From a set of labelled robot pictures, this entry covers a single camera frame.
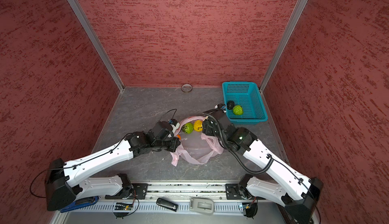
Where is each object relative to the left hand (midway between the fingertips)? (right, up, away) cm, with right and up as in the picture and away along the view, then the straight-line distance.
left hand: (179, 146), depth 75 cm
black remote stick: (-5, -25, -6) cm, 26 cm away
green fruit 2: (+37, +17, +25) cm, 47 cm away
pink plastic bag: (+9, -4, +10) cm, 14 cm away
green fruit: (+3, +7, +14) cm, 16 cm away
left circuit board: (-29, -29, -3) cm, 41 cm away
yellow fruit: (+9, +8, +17) cm, 21 cm away
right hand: (+14, +10, -3) cm, 18 cm away
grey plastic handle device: (+12, -25, -7) cm, 29 cm away
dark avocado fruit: (+32, +21, +28) cm, 47 cm away
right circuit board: (+35, -29, -4) cm, 46 cm away
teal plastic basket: (+48, +29, +42) cm, 70 cm away
